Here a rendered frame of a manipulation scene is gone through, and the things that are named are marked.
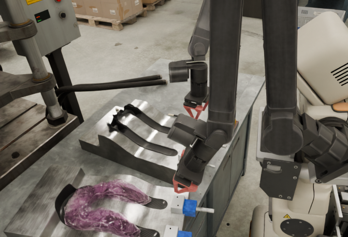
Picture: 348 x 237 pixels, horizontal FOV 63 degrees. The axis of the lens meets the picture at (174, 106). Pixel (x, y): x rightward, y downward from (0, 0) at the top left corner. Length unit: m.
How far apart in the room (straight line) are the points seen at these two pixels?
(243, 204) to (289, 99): 1.50
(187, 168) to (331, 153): 0.33
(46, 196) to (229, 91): 0.69
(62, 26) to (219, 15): 1.18
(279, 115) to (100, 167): 0.81
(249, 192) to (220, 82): 1.57
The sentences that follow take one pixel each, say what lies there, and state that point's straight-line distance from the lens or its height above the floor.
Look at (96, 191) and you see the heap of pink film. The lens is 0.99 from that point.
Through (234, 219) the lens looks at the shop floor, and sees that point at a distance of 1.96.
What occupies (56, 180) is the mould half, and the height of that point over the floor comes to 0.91.
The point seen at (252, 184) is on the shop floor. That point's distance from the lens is 2.13.
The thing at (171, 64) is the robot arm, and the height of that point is 1.22.
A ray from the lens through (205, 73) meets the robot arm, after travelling 0.92.
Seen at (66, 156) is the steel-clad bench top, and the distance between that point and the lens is 1.30.
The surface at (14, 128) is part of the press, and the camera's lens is 1.63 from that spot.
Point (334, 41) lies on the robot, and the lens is 0.70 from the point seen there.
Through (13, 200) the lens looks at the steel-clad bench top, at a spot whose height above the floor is 0.80.
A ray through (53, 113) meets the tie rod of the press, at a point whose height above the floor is 0.86.
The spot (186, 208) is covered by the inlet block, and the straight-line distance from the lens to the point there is 0.94.
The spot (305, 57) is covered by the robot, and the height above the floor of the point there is 1.34.
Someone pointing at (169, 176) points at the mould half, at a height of 0.84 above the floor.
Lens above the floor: 1.64
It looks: 36 degrees down
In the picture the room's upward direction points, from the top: 5 degrees counter-clockwise
